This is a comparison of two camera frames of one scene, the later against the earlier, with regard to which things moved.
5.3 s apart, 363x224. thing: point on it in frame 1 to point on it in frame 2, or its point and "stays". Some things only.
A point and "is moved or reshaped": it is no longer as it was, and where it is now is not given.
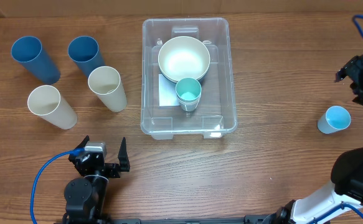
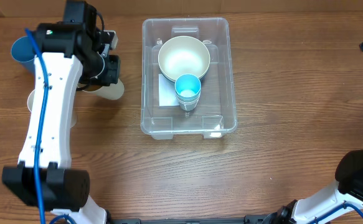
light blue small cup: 335,119 to 187,88
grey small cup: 188,107 stays
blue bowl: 164,78 to 187,80
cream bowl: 176,71 stays
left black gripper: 123,158 to 104,77
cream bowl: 183,56 stays
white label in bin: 167,93 stays
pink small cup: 185,101 stays
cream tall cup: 106,82 is moved or reshaped
